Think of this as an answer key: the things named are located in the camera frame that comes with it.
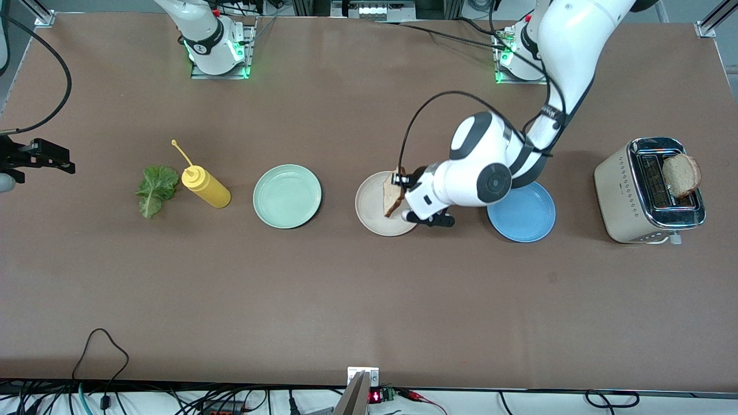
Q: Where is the brown bread slice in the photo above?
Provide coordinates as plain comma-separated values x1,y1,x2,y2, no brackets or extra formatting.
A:
662,153,702,199
383,168,407,218

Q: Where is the green lettuce leaf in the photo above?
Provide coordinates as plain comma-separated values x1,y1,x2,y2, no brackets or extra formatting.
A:
135,166,180,220

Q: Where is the yellow squeeze mustard bottle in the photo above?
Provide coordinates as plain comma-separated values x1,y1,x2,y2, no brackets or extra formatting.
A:
171,139,232,209

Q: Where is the beige plate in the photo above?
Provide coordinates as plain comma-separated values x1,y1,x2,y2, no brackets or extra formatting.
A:
355,171,419,237

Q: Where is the light green plate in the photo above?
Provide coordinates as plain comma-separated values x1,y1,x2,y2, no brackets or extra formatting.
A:
253,164,322,229

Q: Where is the blue plate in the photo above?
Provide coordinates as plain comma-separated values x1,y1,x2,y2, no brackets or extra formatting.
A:
487,182,556,243

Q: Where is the black box with lit panel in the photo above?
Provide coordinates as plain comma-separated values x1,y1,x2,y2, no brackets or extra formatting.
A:
332,0,416,21

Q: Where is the beige chrome toaster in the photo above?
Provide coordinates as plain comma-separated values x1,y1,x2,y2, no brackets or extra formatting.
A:
594,137,707,246

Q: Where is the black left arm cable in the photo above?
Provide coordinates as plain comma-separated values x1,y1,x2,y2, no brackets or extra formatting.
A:
397,0,571,173

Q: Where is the aluminium table corner bracket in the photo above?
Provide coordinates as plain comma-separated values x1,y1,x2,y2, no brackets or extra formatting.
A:
695,0,738,39
20,0,57,28

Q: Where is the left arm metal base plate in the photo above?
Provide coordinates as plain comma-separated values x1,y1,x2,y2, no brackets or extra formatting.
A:
495,26,548,85

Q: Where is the black cable across table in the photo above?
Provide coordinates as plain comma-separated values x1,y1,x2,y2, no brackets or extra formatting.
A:
375,19,509,51

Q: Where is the thin black looped cable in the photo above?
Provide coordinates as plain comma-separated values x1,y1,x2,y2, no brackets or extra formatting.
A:
72,329,130,415

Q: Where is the white metal mounting bracket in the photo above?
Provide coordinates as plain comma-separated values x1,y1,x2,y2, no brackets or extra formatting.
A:
348,367,379,388

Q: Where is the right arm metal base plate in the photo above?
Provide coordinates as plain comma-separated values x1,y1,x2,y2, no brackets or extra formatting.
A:
190,17,257,80

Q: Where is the red clip lead cable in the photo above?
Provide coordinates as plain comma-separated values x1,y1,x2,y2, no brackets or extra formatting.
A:
398,389,447,415

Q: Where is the grey camera mount bar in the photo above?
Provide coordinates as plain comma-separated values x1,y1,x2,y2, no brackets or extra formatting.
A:
332,372,370,415

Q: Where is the black coiled cable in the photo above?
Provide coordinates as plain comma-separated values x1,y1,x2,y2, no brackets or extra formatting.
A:
499,390,641,411

